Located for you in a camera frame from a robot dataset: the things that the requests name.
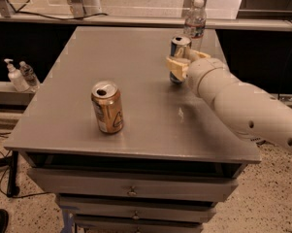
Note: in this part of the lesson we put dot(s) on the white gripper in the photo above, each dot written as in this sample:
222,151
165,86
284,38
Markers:
200,74

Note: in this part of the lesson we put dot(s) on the blue silver redbull can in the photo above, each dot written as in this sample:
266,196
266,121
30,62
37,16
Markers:
180,47

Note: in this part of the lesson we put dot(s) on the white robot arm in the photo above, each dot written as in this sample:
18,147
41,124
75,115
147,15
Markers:
247,110

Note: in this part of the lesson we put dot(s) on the clear plastic water bottle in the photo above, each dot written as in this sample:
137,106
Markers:
195,23

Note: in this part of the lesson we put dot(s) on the gold soda can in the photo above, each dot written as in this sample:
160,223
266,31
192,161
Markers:
106,100

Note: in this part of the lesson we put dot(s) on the small clear bottle on shelf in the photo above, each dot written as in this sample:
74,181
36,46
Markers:
29,75

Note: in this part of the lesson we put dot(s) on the white pump sanitizer bottle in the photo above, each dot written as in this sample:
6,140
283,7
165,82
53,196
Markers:
16,77

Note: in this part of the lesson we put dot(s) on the grey drawer cabinet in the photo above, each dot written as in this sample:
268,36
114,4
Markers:
166,130

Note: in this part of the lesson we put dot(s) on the top grey drawer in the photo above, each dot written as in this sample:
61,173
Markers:
133,185

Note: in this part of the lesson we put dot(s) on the grey drawer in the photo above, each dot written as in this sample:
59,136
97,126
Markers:
128,225
133,185
135,210

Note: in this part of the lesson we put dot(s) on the middle grey drawer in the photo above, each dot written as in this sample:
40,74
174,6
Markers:
135,210

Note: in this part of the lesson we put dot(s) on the bottom grey drawer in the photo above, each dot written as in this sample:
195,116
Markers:
128,225

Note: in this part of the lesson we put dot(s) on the black table leg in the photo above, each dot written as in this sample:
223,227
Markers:
12,189

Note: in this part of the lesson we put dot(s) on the grey metal rail shelf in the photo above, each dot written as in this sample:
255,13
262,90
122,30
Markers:
164,22

